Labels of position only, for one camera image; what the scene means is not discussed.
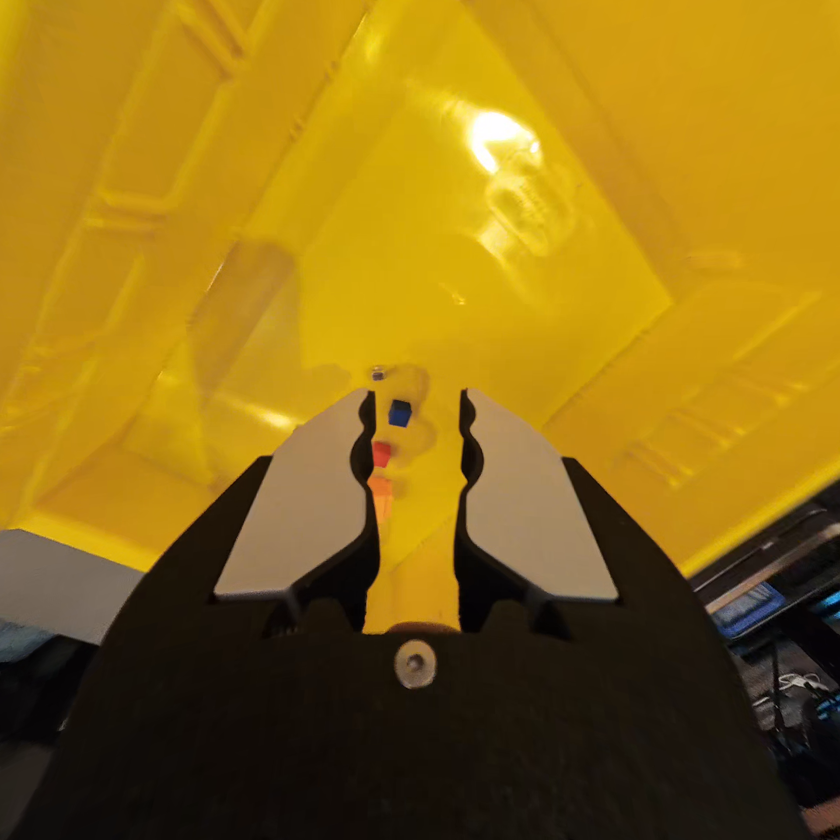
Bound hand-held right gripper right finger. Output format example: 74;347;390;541
453;388;620;634

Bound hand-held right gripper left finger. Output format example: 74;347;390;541
213;388;382;634

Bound yellow plastic bin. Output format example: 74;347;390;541
0;0;840;578

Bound blue screen device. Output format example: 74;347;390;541
712;581;787;641

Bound dark equipment pile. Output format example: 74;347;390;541
689;482;840;840

